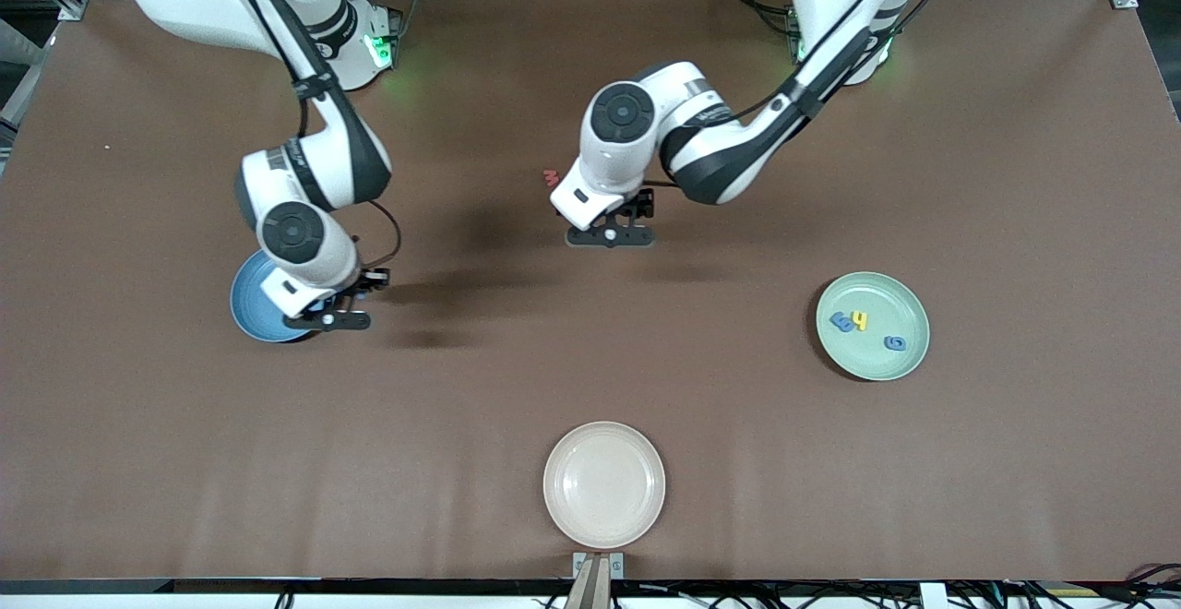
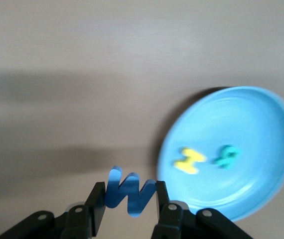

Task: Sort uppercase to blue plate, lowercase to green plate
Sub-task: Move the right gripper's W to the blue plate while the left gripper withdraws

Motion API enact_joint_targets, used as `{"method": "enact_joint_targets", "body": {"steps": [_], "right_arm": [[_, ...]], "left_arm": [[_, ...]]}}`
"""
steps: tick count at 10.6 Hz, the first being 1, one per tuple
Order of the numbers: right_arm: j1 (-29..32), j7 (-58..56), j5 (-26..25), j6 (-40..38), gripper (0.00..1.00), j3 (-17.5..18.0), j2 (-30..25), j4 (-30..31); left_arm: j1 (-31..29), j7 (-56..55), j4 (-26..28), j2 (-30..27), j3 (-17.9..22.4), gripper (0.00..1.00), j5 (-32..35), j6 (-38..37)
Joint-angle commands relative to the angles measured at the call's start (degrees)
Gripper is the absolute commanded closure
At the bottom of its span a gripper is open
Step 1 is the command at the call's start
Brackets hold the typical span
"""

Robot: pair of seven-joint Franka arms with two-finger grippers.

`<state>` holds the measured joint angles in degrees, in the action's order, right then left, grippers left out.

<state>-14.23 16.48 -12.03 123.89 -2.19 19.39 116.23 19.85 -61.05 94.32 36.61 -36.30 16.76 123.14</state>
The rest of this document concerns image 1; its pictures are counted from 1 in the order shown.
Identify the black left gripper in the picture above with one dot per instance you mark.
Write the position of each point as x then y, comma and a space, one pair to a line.
639, 206

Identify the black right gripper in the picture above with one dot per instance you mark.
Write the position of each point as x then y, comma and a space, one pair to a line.
367, 280

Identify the pinkish red letter m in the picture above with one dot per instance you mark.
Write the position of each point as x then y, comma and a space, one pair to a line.
549, 175

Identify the blue comb-shaped letter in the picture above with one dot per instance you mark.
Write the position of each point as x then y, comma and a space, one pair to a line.
841, 320

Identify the yellow letter h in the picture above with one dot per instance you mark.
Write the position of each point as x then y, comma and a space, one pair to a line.
860, 320

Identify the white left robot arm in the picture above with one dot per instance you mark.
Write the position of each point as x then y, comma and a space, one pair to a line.
620, 113

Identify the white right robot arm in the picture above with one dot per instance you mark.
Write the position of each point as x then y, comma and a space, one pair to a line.
291, 231

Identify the blue plate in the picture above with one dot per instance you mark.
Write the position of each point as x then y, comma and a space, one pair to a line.
249, 314

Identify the beige plate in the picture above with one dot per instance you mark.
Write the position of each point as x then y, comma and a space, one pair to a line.
604, 484

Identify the green plate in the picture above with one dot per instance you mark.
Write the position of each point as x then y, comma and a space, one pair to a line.
872, 360

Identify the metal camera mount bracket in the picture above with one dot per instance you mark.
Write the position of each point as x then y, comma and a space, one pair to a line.
598, 581

